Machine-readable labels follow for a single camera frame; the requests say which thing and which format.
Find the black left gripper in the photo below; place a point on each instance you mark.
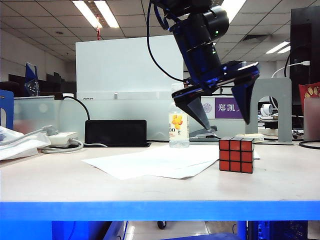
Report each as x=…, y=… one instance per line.
x=225, y=75

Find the Rubik's cube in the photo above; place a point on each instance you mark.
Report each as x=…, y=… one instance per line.
x=235, y=157

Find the purple and white name sign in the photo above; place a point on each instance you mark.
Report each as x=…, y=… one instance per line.
x=225, y=108

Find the grey stapler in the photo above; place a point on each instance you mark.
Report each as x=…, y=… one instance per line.
x=200, y=135

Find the clear bottle with orange label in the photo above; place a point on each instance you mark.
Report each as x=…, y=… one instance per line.
x=178, y=125

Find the small white desk fan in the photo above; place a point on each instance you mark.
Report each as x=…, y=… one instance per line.
x=266, y=110

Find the small white adapter box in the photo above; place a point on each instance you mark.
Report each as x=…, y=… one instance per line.
x=258, y=137

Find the white paper sheet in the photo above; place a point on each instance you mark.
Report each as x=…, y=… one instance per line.
x=140, y=162
x=257, y=156
x=190, y=171

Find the grey metal bookend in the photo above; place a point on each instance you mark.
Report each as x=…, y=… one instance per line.
x=285, y=107

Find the fluorescent ceiling light panel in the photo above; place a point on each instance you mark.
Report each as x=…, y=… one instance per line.
x=86, y=13
x=106, y=13
x=237, y=10
x=277, y=48
x=285, y=50

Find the red snack bag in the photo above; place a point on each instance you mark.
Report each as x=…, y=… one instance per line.
x=310, y=91

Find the pink frosted panel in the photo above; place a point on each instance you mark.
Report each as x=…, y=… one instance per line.
x=311, y=120

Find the frosted glass desk partition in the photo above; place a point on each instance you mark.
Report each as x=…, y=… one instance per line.
x=125, y=110

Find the black rectangular box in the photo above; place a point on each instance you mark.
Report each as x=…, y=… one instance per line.
x=115, y=132

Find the black caster wheel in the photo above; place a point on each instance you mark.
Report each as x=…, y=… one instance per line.
x=161, y=225

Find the red hanging ornament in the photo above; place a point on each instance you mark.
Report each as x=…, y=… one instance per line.
x=98, y=33

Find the white power strip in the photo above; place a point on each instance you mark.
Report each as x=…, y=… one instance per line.
x=62, y=137

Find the blue crystal trophy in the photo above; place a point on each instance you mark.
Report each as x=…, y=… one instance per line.
x=31, y=82

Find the plastic bag with papers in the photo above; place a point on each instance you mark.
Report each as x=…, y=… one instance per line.
x=17, y=147

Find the dark office chair back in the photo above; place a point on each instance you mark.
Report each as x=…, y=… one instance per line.
x=10, y=90

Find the black flat base plate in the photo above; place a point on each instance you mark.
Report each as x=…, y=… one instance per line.
x=149, y=144

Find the blue table frame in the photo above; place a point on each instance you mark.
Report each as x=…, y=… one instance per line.
x=160, y=211

